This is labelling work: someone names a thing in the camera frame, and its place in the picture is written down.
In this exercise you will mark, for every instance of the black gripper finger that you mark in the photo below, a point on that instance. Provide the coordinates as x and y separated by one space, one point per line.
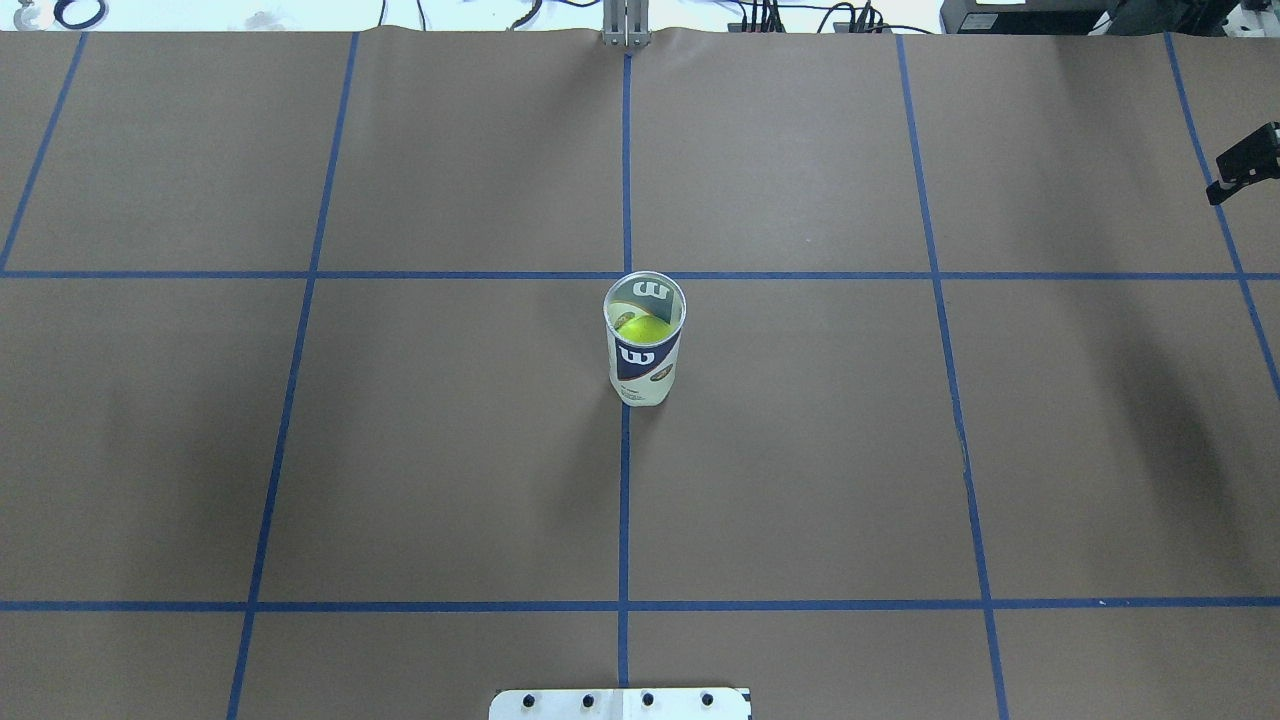
1251 160

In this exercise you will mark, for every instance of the Wilson tennis ball can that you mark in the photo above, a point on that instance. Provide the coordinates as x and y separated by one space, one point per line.
643 375

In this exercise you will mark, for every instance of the yellow tennis ball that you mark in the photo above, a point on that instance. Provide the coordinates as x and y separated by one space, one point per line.
643 329

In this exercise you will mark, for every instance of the black box on desk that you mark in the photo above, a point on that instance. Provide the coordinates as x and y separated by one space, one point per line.
1050 18

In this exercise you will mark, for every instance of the blue tape roll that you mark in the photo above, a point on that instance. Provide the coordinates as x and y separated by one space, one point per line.
79 16

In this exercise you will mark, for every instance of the aluminium frame post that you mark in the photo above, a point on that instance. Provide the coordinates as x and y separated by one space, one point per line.
625 23

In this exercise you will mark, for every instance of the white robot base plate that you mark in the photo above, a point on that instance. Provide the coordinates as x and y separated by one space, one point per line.
623 703

